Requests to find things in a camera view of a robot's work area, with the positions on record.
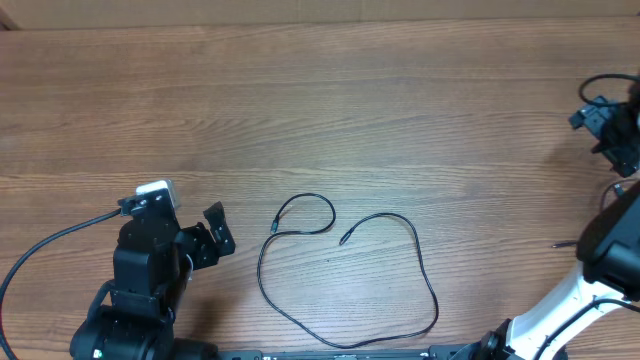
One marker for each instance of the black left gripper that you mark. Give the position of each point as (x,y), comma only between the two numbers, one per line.
(207,252)

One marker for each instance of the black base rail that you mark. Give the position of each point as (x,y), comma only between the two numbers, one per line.
(434,352)

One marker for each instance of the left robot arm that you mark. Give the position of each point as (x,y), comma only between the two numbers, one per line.
(132,316)

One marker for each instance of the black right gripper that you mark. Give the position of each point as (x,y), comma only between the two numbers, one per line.
(591,117)

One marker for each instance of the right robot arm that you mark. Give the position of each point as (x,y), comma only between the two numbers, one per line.
(606,275)

